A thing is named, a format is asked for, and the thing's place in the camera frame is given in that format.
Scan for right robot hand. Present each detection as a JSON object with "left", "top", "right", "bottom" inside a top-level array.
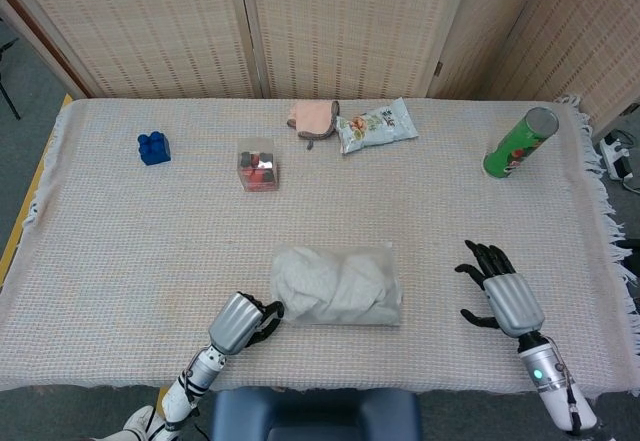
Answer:
[{"left": 453, "top": 239, "right": 546, "bottom": 338}]

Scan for green chips can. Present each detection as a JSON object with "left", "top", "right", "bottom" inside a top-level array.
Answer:
[{"left": 482, "top": 106, "right": 560, "bottom": 181}]

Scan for pink cloth with grey trim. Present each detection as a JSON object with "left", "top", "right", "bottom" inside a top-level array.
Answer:
[{"left": 286, "top": 99, "right": 342, "bottom": 151}]

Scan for white power strip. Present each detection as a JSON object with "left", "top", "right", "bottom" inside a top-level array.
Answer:
[{"left": 598, "top": 133, "right": 640, "bottom": 182}]

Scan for beige woven tablecloth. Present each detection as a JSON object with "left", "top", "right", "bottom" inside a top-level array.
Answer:
[{"left": 0, "top": 93, "right": 640, "bottom": 393}]

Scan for clear box of capsules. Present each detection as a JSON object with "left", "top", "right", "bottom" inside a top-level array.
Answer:
[{"left": 237, "top": 137, "right": 281, "bottom": 193}]

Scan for woven folding screen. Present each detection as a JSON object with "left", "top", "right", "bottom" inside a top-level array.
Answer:
[{"left": 0, "top": 0, "right": 640, "bottom": 135}]

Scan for white bagged cloth bundle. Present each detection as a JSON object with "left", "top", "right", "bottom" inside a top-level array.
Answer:
[{"left": 270, "top": 242, "right": 404, "bottom": 328}]

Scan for blue toy building block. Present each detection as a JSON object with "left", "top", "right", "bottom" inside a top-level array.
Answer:
[{"left": 137, "top": 131, "right": 172, "bottom": 167}]

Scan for pale blue snack bag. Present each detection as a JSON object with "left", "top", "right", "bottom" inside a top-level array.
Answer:
[{"left": 335, "top": 96, "right": 420, "bottom": 156}]

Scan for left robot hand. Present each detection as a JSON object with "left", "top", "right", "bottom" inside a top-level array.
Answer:
[{"left": 207, "top": 290, "right": 286, "bottom": 357}]

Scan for white clothes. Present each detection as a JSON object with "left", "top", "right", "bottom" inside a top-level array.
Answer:
[{"left": 272, "top": 245, "right": 400, "bottom": 323}]

